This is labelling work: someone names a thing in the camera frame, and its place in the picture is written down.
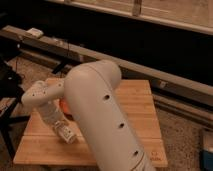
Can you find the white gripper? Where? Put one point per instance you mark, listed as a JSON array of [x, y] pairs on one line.
[[51, 114]]

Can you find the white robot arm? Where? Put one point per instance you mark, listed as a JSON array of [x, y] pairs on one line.
[[89, 91]]

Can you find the orange ceramic bowl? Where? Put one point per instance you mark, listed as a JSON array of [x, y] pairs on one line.
[[64, 107]]

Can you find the wooden table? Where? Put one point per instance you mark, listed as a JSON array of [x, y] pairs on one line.
[[40, 146]]

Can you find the black stand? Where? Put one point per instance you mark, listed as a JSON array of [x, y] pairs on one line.
[[10, 82]]

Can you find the long wooden beam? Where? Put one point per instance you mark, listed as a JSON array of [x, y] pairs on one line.
[[168, 82]]

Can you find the small white box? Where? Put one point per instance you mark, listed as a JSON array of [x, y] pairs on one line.
[[35, 32]]

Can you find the blue box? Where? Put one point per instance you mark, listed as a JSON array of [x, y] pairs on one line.
[[206, 153]]

